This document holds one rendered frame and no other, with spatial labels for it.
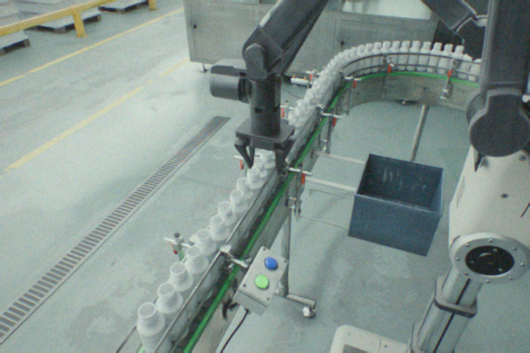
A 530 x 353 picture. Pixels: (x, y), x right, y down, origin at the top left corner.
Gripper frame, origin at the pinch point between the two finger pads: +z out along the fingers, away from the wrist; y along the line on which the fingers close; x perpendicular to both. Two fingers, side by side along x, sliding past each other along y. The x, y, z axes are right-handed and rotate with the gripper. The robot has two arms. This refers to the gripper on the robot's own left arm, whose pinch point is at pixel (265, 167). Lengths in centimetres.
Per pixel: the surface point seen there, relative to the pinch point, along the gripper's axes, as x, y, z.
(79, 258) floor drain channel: 46, -148, 139
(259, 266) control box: -2.9, -0.4, 28.0
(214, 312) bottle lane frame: -11.2, -9.9, 41.0
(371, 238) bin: 55, 23, 65
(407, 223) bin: 56, 34, 53
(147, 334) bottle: -28.7, -14.6, 27.5
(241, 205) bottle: 14.7, -13.5, 26.4
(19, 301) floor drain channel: 7, -155, 139
